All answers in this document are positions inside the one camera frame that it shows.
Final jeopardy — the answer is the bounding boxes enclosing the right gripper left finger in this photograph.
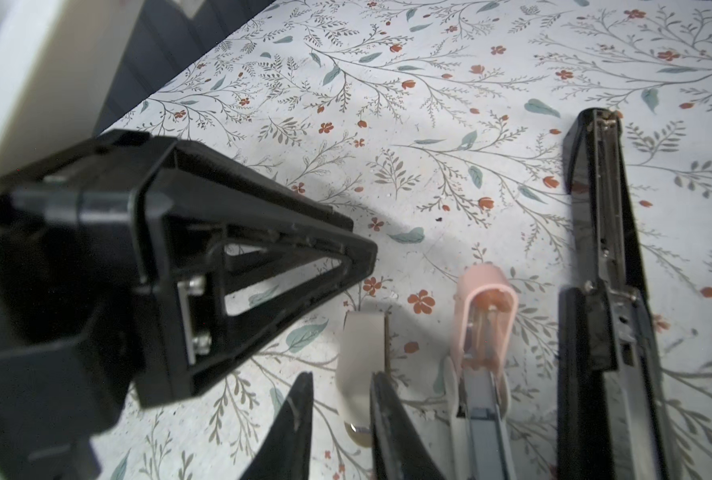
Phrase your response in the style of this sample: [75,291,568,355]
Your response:
[240,372,314,480]

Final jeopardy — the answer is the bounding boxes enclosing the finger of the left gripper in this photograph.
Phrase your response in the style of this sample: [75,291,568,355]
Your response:
[132,137,378,407]

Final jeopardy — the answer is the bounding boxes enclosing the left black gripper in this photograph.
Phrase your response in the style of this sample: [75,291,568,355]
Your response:
[0,131,176,479]

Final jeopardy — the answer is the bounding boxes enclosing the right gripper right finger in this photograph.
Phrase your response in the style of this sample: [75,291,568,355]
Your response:
[370,372,444,480]

